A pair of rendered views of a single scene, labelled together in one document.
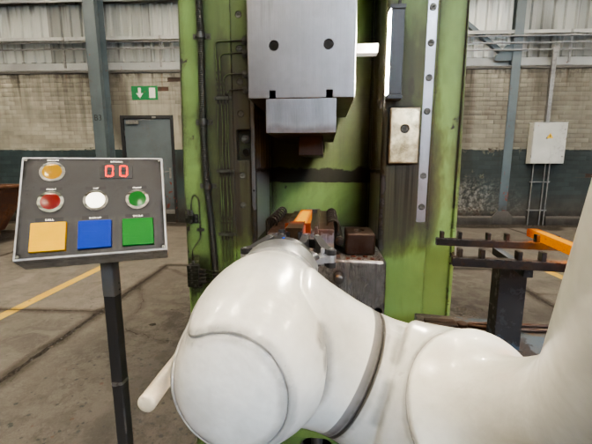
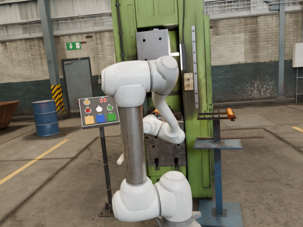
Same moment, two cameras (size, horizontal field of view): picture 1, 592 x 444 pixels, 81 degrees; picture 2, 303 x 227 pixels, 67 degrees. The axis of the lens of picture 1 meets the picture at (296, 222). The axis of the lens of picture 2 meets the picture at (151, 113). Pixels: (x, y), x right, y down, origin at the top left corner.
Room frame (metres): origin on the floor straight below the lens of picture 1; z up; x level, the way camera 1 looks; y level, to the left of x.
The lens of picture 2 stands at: (-1.19, -0.08, 1.38)
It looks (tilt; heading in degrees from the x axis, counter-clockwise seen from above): 10 degrees down; 3
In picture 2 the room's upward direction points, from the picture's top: 5 degrees counter-clockwise
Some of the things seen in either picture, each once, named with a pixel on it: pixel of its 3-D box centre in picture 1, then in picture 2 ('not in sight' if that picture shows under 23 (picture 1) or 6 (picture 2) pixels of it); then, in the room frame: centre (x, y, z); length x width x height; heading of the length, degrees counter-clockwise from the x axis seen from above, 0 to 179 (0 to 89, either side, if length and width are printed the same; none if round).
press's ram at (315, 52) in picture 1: (318, 46); (159, 54); (1.23, -0.07, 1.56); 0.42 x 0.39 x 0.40; 175
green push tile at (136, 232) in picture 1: (138, 232); (111, 117); (0.90, 0.41, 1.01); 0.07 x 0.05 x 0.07; 110
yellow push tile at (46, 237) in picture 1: (48, 237); (89, 120); (0.83, 0.60, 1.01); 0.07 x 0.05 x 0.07; 110
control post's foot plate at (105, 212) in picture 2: not in sight; (110, 206); (0.99, 0.55, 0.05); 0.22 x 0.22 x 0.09; 85
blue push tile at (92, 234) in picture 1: (95, 234); (100, 118); (0.87, 0.51, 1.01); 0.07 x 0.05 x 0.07; 110
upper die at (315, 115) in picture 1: (305, 124); not in sight; (1.23, -0.03, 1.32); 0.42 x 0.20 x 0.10; 175
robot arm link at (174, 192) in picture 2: not in sight; (173, 193); (-0.10, -0.10, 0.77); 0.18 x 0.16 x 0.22; 105
